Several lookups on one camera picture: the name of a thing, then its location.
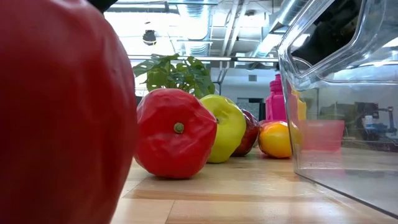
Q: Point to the artificial green monstera plant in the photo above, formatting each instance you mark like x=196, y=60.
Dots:
x=174, y=76

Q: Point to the pink plastic squeeze bottle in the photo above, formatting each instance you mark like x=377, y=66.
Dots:
x=275, y=102

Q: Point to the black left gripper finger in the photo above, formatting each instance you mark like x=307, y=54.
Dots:
x=102, y=4

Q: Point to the yellow plastic squeeze bottle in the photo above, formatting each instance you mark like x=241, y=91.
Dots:
x=301, y=109

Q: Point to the green toy apple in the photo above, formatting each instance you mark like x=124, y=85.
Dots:
x=225, y=127

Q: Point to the red bell pepper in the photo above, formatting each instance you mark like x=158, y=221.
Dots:
x=168, y=149

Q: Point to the red toy tomato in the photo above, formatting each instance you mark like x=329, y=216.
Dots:
x=62, y=109

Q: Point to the dark red toy fruit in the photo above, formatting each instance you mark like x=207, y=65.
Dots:
x=250, y=133

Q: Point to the black ceiling dome fixture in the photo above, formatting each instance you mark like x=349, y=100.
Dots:
x=149, y=37

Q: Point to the translucent red plastic bin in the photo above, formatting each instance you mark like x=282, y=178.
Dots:
x=323, y=135

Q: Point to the clear plastic bin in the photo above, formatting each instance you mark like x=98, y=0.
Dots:
x=342, y=186

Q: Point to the silver ventilation duct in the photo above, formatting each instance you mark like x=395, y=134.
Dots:
x=196, y=28

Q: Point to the background robot workstation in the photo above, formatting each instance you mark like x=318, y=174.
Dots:
x=370, y=124

